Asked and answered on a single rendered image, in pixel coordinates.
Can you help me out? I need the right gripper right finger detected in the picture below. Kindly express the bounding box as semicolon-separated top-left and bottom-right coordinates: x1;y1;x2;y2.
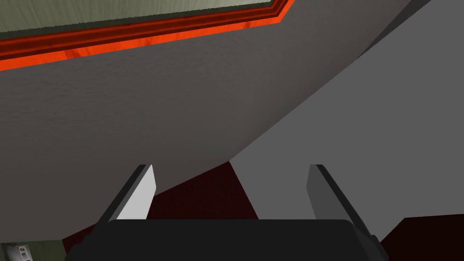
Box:
306;164;371;238

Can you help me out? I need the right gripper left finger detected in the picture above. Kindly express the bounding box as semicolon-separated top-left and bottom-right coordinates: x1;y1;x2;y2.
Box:
97;164;157;224

